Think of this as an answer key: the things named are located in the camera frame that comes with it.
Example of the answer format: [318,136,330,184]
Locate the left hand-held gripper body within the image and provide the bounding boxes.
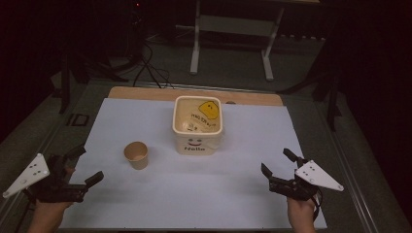
[2,152,88,204]

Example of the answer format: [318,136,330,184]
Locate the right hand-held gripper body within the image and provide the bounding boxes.
[268,156,345,202]

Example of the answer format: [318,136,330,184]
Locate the person's left hand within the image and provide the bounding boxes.
[27,166,77,233]

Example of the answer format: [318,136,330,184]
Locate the person's right hand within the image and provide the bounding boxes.
[286,196,317,233]

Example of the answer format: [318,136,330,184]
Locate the black floor socket plate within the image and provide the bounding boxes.
[66,113,90,127]

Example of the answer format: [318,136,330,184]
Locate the brown paper cup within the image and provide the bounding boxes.
[123,141,150,171]

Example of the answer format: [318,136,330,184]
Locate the black tripod stand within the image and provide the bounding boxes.
[277,61,343,132]

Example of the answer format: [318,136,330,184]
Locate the black metal stand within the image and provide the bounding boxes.
[57,48,130,115]

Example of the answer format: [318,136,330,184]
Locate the cream plastic bin smiley face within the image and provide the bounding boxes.
[171,95,224,156]

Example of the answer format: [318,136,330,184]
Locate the white table mat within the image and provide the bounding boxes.
[59,97,327,230]

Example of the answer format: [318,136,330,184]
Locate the white metal stand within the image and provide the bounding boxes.
[189,0,287,83]

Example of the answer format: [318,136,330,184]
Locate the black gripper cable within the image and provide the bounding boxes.
[312,188,323,223]

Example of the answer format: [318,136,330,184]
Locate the black floor cables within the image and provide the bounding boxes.
[132,41,175,89]

